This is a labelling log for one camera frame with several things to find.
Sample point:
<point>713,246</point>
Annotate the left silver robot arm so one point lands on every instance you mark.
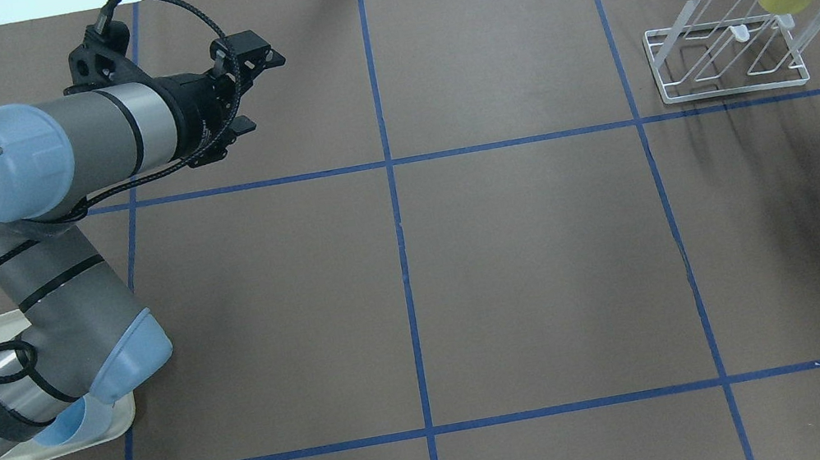
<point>115,126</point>

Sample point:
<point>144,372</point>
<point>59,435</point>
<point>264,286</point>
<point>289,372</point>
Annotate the white wire cup rack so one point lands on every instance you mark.
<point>720,48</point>

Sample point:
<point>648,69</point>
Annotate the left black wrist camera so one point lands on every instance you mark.
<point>101,61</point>

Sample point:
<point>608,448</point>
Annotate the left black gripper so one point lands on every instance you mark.
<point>193,110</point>

